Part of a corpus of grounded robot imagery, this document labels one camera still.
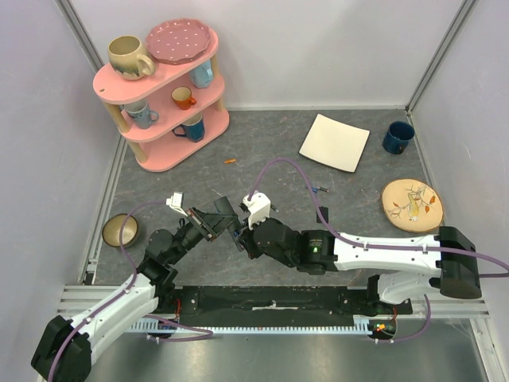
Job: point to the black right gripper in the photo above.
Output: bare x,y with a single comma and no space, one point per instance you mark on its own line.
250,237

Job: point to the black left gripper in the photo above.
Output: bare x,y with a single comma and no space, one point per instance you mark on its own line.
219,220

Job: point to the black remote control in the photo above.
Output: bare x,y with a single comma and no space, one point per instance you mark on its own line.
223,206

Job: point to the black remote battery cover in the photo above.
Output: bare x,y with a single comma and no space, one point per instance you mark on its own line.
322,215

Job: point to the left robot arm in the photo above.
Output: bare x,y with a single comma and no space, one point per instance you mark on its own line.
69,348

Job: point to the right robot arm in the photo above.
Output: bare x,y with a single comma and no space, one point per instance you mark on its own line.
409,267

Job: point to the dark teal mug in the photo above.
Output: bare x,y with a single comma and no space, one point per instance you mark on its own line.
192,129

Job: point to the brown ceramic bowl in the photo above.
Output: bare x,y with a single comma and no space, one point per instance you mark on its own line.
111,231

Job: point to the pink three-tier shelf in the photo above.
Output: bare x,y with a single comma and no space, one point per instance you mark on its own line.
157,149

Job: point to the white square plate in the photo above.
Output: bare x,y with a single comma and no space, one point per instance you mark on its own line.
334,144

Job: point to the grey blue mug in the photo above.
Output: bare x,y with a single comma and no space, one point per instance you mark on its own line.
141,113

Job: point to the orange mug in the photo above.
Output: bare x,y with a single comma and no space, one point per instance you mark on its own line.
182,97

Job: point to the light blue mug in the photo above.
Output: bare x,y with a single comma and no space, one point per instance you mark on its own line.
202,75

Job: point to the round wooden bird plate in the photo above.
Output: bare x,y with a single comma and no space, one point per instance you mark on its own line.
412,205

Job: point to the navy blue mug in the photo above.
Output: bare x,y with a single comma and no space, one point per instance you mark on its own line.
398,136

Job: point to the pink dotted plate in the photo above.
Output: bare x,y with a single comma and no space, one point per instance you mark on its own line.
178,41

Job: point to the beige ceramic mug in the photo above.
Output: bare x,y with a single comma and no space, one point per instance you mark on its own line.
130,58

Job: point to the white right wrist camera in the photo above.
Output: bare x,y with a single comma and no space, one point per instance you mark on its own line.
258,208

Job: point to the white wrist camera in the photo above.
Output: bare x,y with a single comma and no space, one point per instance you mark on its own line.
258,208
175,202

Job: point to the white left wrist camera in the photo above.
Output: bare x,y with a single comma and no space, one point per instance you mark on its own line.
175,202

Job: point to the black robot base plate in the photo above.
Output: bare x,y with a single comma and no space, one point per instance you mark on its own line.
274,305

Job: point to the slotted cable duct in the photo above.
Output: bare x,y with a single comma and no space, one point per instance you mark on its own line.
360,326

